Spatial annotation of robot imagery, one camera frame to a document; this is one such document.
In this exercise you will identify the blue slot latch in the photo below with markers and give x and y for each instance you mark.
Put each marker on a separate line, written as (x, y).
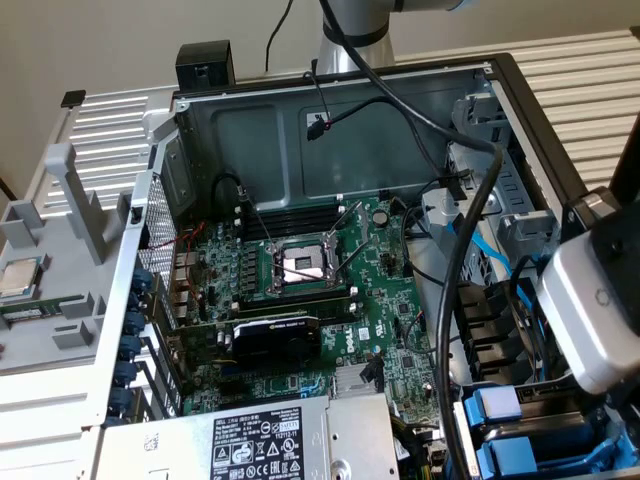
(130, 347)
(125, 373)
(134, 300)
(134, 323)
(142, 279)
(120, 399)

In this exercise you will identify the black RAM slot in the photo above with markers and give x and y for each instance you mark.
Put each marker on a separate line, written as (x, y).
(300, 216)
(335, 315)
(295, 296)
(300, 227)

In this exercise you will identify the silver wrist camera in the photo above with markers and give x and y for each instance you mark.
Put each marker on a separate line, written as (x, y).
(580, 320)

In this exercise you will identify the silver heat sink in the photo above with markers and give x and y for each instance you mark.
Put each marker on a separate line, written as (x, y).
(350, 382)

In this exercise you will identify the coin battery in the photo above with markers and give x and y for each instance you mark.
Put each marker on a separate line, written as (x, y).
(381, 216)

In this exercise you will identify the silver socket cover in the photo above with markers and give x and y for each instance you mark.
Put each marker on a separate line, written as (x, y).
(364, 220)

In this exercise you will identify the hard drive in blue caddy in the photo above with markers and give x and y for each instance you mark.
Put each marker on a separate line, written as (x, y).
(467, 440)

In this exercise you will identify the black block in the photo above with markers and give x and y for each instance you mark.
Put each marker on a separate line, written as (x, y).
(205, 65)

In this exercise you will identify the open grey PC case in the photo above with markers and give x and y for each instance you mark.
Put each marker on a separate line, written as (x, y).
(250, 150)

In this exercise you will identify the CPU with silver lid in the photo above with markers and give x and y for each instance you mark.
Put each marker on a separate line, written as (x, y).
(17, 280)

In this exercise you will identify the dark brown panel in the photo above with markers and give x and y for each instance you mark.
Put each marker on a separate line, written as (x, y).
(627, 160)

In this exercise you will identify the green motherboard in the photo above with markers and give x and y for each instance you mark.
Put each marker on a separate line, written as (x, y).
(380, 300)

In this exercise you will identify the grey power supply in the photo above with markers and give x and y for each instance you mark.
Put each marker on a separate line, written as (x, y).
(175, 450)

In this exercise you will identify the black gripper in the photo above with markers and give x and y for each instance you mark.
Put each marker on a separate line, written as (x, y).
(620, 235)

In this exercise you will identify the thin metal locking lever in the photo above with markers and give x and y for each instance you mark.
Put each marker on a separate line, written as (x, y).
(300, 273)
(257, 220)

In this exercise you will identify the CPU socket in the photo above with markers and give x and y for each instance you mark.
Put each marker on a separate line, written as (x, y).
(300, 255)

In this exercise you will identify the green RAM stick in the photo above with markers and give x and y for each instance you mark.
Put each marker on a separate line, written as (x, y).
(30, 312)

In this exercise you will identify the grey parts rack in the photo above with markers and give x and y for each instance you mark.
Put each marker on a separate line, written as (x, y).
(65, 300)

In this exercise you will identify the black graphics card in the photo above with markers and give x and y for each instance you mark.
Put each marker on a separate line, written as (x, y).
(275, 342)

